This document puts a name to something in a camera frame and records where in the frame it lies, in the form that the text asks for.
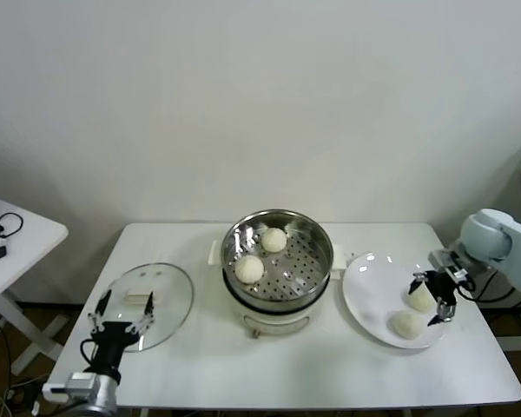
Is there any white round plate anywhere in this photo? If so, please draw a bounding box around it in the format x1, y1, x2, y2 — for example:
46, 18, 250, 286
341, 252, 448, 351

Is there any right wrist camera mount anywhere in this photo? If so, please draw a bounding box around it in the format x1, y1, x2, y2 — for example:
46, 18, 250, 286
428, 248, 468, 279

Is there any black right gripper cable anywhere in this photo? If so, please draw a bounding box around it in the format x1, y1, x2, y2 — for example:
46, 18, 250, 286
458, 268, 521, 303

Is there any black wall power cable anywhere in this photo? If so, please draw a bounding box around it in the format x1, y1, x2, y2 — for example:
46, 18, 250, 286
472, 260, 511, 305

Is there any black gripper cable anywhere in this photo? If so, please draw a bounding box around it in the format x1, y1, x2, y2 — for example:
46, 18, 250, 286
80, 338, 99, 370
458, 268, 521, 303

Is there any perforated steel steamer basket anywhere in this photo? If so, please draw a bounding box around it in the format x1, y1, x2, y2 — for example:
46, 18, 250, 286
220, 209, 334, 305

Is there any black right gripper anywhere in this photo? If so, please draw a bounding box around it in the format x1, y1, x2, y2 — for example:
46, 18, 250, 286
407, 269, 459, 328

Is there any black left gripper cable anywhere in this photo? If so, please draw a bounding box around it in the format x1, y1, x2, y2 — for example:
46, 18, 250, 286
80, 338, 99, 370

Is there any white electric cooker base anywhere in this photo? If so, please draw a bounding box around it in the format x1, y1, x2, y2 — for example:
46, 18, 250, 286
208, 241, 347, 340

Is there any white side table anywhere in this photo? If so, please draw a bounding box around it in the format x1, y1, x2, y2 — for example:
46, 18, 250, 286
0, 197, 70, 377

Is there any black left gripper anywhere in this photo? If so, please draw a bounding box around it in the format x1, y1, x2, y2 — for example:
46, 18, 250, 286
84, 290, 157, 383

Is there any glass lid with white handle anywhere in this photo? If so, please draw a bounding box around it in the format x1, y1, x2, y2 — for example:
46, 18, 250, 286
94, 261, 195, 352

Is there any white steamed baozi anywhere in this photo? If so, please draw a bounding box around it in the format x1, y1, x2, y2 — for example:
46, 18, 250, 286
234, 255, 265, 284
388, 310, 424, 340
260, 228, 287, 253
406, 280, 436, 314

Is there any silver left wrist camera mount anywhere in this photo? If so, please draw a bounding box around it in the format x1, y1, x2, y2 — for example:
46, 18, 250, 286
42, 372, 99, 403

